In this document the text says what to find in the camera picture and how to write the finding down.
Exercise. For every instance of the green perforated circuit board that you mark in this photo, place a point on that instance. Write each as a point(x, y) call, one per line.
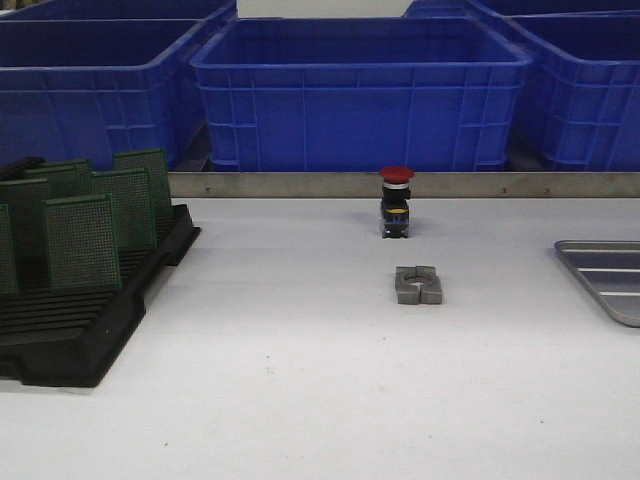
point(81, 246)
point(154, 162)
point(134, 213)

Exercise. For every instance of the green board behind left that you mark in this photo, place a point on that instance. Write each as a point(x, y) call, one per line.
point(67, 178)

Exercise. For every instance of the black slotted board rack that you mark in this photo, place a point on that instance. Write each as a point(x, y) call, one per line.
point(71, 338)

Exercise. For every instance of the silver metal tray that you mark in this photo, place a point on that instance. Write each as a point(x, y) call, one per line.
point(609, 271)

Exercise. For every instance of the dark green board left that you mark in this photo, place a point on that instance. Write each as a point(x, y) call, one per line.
point(24, 199)

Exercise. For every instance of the green board at left edge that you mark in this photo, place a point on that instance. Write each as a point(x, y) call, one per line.
point(9, 280)

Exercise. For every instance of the red emergency stop button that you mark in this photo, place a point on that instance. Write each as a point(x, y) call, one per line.
point(395, 216)

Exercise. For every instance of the grey split clamp block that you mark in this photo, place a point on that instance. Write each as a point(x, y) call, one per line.
point(418, 285)

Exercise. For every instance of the centre blue plastic crate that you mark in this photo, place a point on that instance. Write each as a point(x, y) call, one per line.
point(356, 95)

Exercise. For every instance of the blue plastic crate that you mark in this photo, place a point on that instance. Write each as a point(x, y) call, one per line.
point(579, 106)
point(356, 95)
point(93, 88)

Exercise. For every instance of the white panel behind crates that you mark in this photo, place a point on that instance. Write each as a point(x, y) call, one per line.
point(321, 8)

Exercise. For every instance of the far right blue crate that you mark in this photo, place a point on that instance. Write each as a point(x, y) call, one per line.
point(507, 8)

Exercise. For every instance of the left blue plastic crate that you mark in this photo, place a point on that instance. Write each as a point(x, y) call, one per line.
point(93, 88)

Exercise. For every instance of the right blue plastic crate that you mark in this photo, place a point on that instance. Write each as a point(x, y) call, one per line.
point(579, 106)

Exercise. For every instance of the far left blue crate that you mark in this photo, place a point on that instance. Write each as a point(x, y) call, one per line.
point(109, 10)

